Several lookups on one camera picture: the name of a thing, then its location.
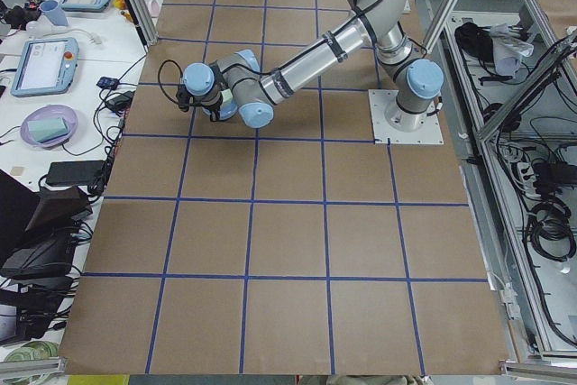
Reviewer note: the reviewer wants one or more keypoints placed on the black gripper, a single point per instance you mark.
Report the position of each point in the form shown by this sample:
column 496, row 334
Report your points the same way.
column 211, row 111

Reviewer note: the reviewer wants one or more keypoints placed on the green bowl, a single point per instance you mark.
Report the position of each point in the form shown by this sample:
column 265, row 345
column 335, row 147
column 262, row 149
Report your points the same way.
column 227, row 96

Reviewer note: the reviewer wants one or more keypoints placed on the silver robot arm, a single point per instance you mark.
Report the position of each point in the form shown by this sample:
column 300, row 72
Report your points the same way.
column 236, row 85

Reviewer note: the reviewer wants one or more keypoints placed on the blue bowl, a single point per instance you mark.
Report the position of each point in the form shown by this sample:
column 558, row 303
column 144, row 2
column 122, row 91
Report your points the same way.
column 227, row 111

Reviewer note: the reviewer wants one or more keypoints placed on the small blue device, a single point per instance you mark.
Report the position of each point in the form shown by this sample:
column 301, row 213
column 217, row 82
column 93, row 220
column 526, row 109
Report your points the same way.
column 108, row 83

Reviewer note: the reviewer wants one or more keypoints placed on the black power brick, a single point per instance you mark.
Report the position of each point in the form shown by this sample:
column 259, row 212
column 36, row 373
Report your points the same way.
column 74, row 173

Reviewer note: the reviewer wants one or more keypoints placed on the purple plate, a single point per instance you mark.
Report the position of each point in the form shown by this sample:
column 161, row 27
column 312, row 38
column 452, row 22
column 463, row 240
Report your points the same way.
column 49, row 111

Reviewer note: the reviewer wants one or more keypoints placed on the green sponge block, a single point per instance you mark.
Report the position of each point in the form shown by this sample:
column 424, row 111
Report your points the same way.
column 43, row 130

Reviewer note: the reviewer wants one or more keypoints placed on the near blue teach pendant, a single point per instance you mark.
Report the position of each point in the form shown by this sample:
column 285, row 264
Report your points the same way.
column 46, row 67

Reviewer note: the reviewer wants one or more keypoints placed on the light blue plastic cup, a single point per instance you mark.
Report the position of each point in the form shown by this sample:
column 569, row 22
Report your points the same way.
column 53, row 11

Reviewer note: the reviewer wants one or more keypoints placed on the black laptop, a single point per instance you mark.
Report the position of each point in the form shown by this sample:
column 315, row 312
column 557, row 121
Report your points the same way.
column 39, row 229

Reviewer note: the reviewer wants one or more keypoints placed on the stacked green plates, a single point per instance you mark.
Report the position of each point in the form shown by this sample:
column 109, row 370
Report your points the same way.
column 33, row 351

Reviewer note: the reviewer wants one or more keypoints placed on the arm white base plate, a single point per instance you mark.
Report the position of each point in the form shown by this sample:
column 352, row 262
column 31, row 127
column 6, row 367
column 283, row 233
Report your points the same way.
column 393, row 126

